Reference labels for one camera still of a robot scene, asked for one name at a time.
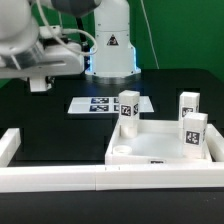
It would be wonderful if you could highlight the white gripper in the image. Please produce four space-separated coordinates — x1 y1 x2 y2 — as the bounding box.
0 45 84 79

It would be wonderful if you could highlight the white square tabletop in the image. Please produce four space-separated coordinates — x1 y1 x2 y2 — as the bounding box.
105 120 212 165

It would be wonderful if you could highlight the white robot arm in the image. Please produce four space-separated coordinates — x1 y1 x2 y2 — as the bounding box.
0 0 141 79

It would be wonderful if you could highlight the white U-shaped obstacle fence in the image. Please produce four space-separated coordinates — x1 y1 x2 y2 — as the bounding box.
0 128 224 193

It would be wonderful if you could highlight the white marker base plate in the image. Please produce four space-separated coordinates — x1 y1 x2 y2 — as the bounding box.
67 96 155 115

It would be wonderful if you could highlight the white hanging cable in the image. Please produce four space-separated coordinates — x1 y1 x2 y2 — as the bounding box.
139 0 161 70

